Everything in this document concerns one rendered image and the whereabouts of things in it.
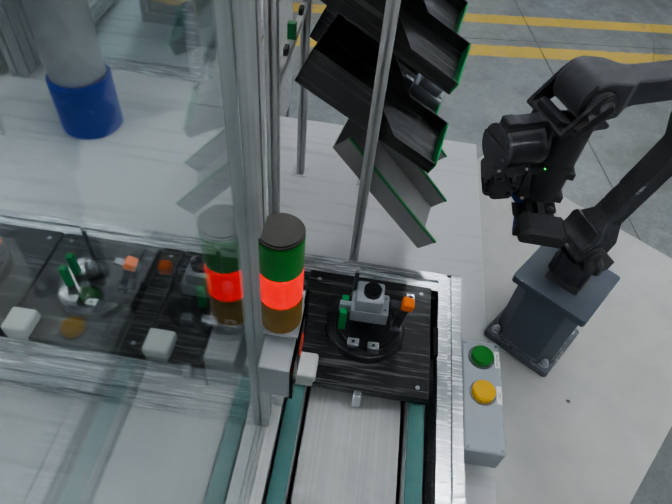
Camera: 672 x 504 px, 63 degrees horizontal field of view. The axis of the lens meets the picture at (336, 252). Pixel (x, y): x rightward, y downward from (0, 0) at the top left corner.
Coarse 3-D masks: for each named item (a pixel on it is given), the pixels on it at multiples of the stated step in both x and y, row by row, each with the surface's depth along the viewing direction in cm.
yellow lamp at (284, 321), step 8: (264, 304) 62; (296, 304) 62; (264, 312) 63; (272, 312) 62; (280, 312) 61; (288, 312) 62; (296, 312) 63; (264, 320) 64; (272, 320) 63; (280, 320) 63; (288, 320) 63; (296, 320) 64; (272, 328) 64; (280, 328) 64; (288, 328) 64
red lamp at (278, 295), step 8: (264, 280) 58; (296, 280) 58; (264, 288) 59; (272, 288) 58; (280, 288) 58; (288, 288) 58; (296, 288) 59; (264, 296) 60; (272, 296) 59; (280, 296) 59; (288, 296) 59; (296, 296) 60; (272, 304) 60; (280, 304) 60; (288, 304) 61
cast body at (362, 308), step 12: (360, 288) 92; (372, 288) 91; (384, 288) 93; (360, 300) 91; (372, 300) 91; (384, 300) 95; (360, 312) 93; (372, 312) 92; (384, 312) 93; (384, 324) 95
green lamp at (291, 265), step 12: (264, 252) 54; (276, 252) 54; (288, 252) 54; (300, 252) 55; (264, 264) 56; (276, 264) 55; (288, 264) 55; (300, 264) 57; (264, 276) 57; (276, 276) 56; (288, 276) 57
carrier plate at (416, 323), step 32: (320, 288) 106; (352, 288) 106; (416, 288) 108; (320, 320) 101; (416, 320) 103; (320, 352) 97; (416, 352) 98; (320, 384) 93; (352, 384) 93; (384, 384) 94; (416, 384) 94
